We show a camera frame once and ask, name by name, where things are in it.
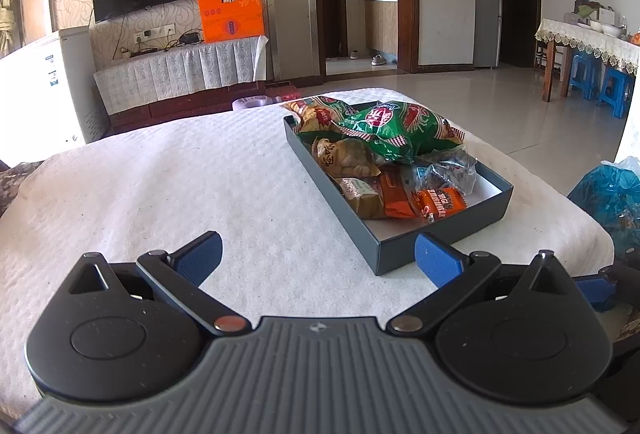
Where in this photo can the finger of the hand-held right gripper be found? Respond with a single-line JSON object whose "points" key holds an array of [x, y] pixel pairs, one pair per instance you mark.
{"points": [[597, 291]]}

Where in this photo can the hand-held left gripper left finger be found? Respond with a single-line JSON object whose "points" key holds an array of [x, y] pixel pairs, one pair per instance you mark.
{"points": [[200, 259]]}

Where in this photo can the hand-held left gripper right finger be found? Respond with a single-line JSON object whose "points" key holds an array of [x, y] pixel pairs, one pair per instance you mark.
{"points": [[437, 259]]}

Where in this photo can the grey shallow cardboard box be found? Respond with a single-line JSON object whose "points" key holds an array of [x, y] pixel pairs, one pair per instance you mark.
{"points": [[425, 244]]}

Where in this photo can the orange snack packet white print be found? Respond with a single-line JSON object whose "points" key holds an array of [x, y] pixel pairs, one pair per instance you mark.
{"points": [[440, 204]]}

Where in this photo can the orange brown snack bar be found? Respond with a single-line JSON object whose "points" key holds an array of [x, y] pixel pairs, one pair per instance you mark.
{"points": [[395, 194]]}

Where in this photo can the clear packet dark candy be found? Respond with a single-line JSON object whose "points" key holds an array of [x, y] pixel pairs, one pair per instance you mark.
{"points": [[445, 171]]}

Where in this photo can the olive brown snack packet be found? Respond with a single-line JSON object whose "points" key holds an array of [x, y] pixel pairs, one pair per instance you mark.
{"points": [[362, 199]]}

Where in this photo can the beige pastry packet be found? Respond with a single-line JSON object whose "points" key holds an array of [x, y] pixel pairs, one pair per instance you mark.
{"points": [[347, 158]]}

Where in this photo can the green snack bag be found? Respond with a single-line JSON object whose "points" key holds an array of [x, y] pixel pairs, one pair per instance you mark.
{"points": [[400, 128], [320, 111]]}

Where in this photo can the white textured bed cover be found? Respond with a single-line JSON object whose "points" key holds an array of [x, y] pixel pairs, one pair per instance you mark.
{"points": [[175, 184]]}

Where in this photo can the blue plastic bag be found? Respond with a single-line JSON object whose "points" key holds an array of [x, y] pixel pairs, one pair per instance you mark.
{"points": [[610, 194]]}

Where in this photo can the dark wooden television cabinet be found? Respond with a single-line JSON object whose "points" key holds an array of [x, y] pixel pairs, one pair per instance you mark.
{"points": [[170, 108]]}

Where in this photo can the purple detergent bottle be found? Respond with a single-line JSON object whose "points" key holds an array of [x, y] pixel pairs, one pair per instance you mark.
{"points": [[250, 102]]}

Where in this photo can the red plastic tray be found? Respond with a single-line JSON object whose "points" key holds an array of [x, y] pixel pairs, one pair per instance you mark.
{"points": [[282, 92]]}

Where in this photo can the patterned white cabinet cloth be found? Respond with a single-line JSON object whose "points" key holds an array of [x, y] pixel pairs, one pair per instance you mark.
{"points": [[180, 68]]}

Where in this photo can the blue plastic stool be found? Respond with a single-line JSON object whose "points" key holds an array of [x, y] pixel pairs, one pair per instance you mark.
{"points": [[614, 91], [582, 73]]}

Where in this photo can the brown floral blanket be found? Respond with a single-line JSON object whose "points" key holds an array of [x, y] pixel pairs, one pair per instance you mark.
{"points": [[15, 184]]}

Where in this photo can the grey slipper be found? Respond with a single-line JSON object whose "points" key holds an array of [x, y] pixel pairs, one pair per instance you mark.
{"points": [[378, 60]]}

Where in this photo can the black set-top device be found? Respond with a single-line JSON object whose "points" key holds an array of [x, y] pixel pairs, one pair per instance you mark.
{"points": [[191, 37]]}

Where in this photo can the white chest freezer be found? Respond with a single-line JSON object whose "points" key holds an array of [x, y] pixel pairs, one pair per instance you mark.
{"points": [[45, 88]]}

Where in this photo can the wooden kitchen cabinet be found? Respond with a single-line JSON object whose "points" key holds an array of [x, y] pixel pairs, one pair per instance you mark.
{"points": [[381, 26]]}

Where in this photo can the lace cream tablecloth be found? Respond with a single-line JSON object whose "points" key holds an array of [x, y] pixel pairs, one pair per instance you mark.
{"points": [[585, 41]]}

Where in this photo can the orange gift box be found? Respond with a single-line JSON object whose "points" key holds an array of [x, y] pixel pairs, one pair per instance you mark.
{"points": [[230, 11]]}

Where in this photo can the white bowl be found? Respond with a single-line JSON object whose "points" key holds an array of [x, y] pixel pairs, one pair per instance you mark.
{"points": [[611, 29]]}

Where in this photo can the grey refrigerator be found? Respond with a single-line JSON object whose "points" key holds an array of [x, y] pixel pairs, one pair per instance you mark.
{"points": [[487, 8]]}

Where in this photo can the dark wooden door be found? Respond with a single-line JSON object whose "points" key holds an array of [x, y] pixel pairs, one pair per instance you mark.
{"points": [[520, 3]]}

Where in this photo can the cardboard boxes on table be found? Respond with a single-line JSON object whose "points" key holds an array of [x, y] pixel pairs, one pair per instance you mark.
{"points": [[585, 13]]}

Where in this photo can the white wall outlets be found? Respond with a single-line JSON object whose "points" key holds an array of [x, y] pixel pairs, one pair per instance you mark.
{"points": [[152, 32]]}

